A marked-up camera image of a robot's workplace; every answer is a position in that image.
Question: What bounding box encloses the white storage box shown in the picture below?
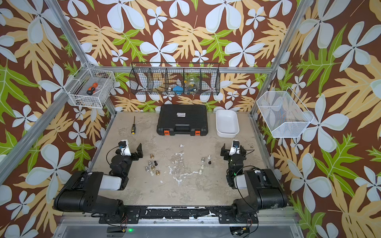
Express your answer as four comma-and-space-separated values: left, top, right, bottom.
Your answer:
215, 110, 240, 138

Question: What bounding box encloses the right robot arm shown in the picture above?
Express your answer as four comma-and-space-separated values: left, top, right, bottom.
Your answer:
218, 141, 288, 224

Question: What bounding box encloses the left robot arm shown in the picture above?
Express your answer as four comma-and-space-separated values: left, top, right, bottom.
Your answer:
54, 140, 143, 225

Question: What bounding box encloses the yellow black screwdriver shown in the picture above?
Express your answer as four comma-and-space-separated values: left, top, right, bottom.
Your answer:
131, 117, 136, 134

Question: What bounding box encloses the black tool case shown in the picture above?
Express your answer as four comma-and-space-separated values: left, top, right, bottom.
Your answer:
156, 104, 208, 136

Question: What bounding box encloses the white mesh basket right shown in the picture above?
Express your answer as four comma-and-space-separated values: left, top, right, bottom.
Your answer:
257, 87, 314, 138

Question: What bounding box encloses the clear bottle in basket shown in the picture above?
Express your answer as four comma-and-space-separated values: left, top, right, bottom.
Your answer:
184, 77, 199, 95

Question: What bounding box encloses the blue object in basket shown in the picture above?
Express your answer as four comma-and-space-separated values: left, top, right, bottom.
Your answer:
173, 86, 184, 95

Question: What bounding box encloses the orange black tool in basket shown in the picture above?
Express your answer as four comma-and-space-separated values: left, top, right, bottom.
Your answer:
86, 83, 98, 96

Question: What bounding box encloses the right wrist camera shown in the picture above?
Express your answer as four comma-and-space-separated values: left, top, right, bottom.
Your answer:
229, 140, 240, 155

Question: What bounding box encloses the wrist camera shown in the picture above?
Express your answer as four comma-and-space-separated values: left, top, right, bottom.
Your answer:
118, 139, 131, 156
229, 140, 240, 155

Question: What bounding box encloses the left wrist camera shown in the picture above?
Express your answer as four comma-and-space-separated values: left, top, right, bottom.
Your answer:
118, 139, 131, 156

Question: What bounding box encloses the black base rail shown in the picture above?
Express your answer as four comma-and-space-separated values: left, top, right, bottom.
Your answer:
99, 206, 259, 226

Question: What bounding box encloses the white wire basket left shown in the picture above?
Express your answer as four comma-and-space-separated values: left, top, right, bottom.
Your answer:
66, 63, 116, 109

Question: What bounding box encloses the black wire basket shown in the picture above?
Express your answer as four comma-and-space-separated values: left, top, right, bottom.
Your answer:
129, 62, 221, 96

